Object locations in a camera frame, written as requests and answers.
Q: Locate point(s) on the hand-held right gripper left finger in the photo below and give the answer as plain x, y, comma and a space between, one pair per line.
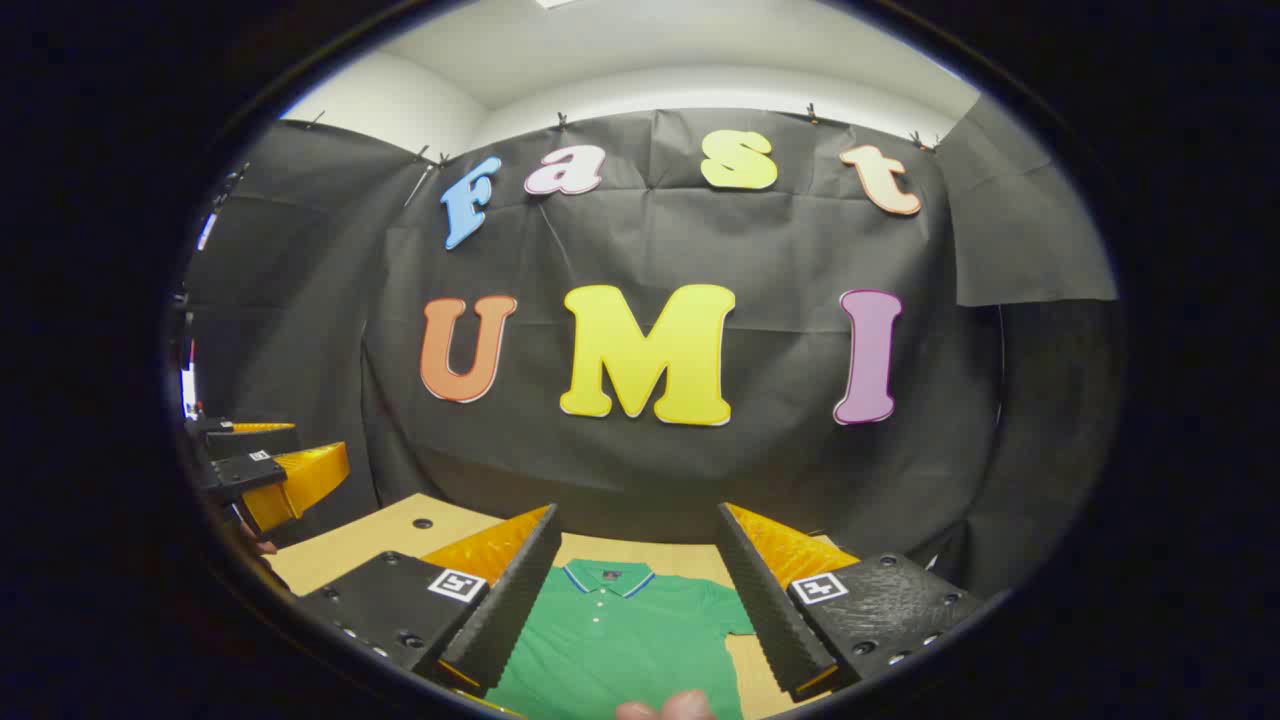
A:
510, 600

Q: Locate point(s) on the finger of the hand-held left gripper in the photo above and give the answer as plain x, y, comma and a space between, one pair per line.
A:
240, 475
215, 436

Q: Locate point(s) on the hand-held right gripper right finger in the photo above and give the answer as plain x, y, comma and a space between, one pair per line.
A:
765, 600

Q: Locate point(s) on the green T-shirt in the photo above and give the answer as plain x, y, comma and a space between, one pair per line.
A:
620, 650

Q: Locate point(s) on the black backdrop cloth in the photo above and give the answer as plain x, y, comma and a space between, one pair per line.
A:
640, 240

